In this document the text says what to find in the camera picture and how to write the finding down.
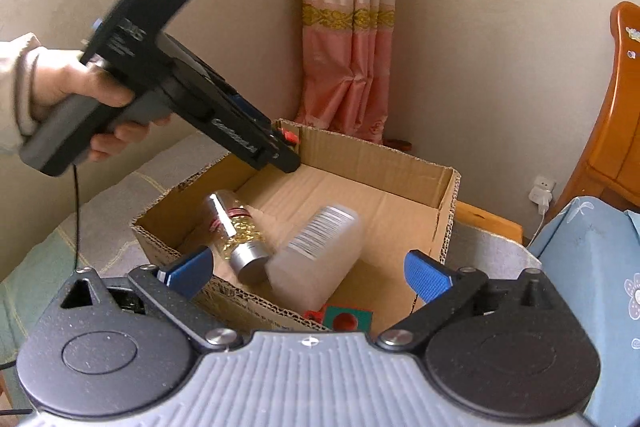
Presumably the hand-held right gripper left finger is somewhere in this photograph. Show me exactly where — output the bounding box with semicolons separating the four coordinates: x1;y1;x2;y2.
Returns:
59;246;246;354

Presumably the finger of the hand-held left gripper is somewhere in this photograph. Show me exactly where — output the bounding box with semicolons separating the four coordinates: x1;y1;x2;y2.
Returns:
257;127;302;174
220;79;275;135

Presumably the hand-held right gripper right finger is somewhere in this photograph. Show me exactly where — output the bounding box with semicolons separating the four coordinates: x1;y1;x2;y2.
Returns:
374;250;557;353

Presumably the cardboard box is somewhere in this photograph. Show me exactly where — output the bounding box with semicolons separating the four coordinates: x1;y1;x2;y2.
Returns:
131;119;462;333

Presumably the white translucent plastic bottle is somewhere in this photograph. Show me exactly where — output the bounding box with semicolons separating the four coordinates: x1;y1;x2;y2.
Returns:
265;204;362;315

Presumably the person's left forearm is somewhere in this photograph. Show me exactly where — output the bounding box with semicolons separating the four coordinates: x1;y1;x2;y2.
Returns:
0;32;42;154

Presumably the person's left hand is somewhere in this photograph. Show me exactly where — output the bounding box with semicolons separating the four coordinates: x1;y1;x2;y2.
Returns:
32;52;173;162

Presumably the glass jar of yellow capsules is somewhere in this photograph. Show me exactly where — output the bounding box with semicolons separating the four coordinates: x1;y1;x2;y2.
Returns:
202;191;271;284

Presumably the green red toy block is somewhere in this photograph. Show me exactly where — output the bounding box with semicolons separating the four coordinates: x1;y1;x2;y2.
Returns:
305;304;374;333

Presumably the pink curtain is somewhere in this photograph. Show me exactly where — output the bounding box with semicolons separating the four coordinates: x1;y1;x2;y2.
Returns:
295;0;401;145

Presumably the blue floral pillow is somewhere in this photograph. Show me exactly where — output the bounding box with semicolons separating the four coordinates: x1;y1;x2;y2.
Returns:
527;196;640;427

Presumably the wooden headboard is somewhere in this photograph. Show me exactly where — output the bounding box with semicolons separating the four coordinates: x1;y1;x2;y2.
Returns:
565;1;640;212

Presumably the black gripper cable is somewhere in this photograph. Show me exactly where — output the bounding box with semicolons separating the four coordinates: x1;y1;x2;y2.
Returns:
71;163;82;272

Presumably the white charger with cable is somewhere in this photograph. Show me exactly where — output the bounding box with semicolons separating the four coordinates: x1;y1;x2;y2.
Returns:
530;187;554;244

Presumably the white wall socket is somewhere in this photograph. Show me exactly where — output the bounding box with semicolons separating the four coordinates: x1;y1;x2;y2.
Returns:
529;176;557;204

